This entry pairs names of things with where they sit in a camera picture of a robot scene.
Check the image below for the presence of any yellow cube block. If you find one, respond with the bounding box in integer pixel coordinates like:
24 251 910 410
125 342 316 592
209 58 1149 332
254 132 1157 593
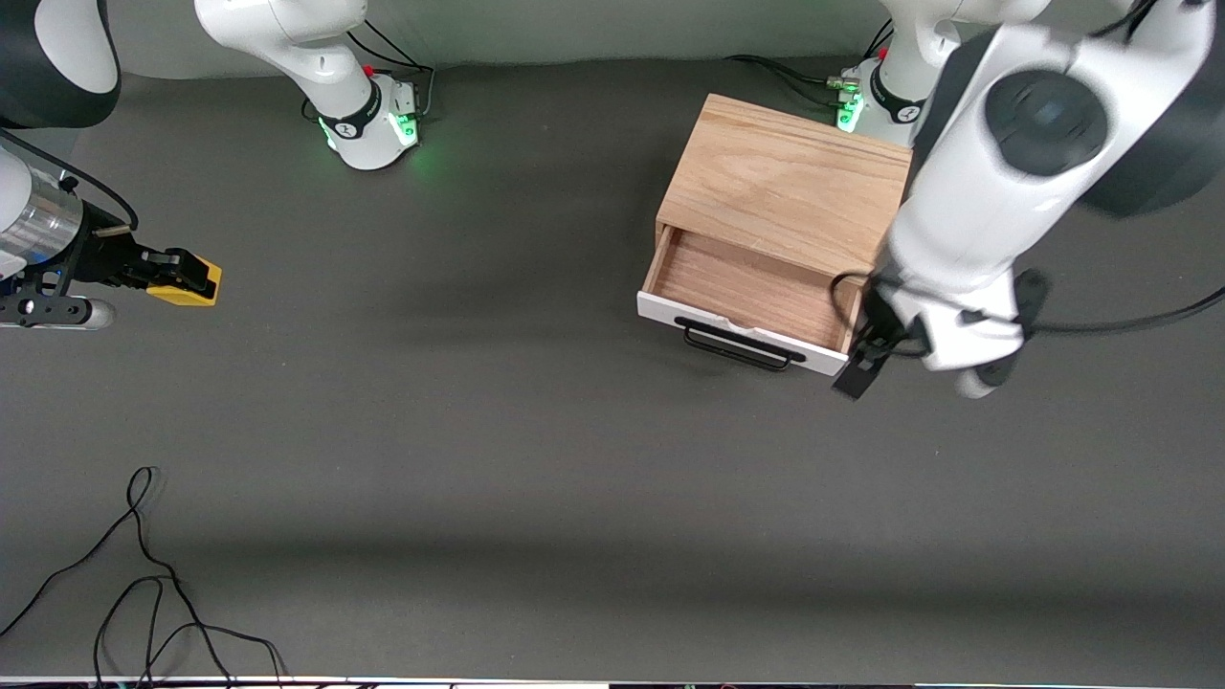
146 263 224 308

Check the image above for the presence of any black metal drawer handle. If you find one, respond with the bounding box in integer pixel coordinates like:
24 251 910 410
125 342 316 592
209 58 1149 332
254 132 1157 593
674 316 808 373

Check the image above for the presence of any white-fronted wooden drawer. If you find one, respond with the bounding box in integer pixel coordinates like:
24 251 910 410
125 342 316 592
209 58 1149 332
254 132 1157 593
636 225 870 377

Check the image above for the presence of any wooden drawer cabinet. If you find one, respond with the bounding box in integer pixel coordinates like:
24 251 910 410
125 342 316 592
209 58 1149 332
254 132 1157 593
655 93 913 280

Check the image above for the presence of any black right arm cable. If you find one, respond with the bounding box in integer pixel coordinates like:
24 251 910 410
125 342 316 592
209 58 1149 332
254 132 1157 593
0 129 141 233

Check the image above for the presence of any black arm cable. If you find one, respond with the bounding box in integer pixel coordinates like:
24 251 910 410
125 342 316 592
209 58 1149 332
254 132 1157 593
0 129 141 233
828 271 1225 361

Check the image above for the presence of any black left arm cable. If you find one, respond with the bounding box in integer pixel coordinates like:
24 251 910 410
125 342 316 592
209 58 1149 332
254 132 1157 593
828 271 1225 361

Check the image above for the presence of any black base cable bundle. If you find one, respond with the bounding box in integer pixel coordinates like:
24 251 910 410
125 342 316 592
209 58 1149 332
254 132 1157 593
724 19 896 108
301 19 437 123

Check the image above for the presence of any loose thin black cable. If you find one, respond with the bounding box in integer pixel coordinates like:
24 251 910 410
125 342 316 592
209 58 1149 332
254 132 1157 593
0 466 288 688

